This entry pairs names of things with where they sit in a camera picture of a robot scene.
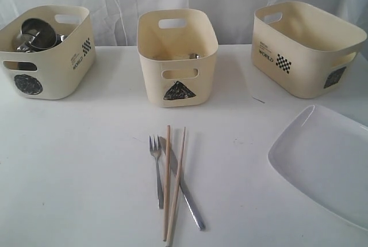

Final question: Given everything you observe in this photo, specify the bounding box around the wooden chopstick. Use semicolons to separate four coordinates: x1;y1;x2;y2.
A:
163;125;170;242
166;127;186;247

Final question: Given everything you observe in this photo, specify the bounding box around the steel mug front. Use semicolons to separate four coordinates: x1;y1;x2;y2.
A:
29;26;62;51

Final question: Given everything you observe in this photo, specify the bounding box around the steel mug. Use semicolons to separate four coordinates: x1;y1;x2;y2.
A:
21;18;52;37
29;26;62;51

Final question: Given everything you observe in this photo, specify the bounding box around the steel bowl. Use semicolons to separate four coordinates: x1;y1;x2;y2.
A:
12;33;68;52

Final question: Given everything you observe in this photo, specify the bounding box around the steel fork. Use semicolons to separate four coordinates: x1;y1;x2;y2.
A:
149;136;164;209

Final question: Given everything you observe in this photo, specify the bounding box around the steel table knife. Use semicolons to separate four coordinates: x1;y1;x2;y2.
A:
156;148;206;231

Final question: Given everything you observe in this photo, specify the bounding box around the steel spoon in bin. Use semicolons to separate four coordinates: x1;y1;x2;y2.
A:
189;53;200;59

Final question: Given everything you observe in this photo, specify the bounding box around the cream bin with triangle mark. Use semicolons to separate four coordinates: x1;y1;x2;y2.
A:
137;9;219;108

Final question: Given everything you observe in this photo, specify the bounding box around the cream bin with square mark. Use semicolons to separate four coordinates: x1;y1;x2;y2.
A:
251;1;367;100

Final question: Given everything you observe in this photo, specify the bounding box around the cream bin with circle mark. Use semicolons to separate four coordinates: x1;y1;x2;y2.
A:
1;5;95;100

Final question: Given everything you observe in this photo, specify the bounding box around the white rectangular plate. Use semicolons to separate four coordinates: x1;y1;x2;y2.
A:
267;104;367;230

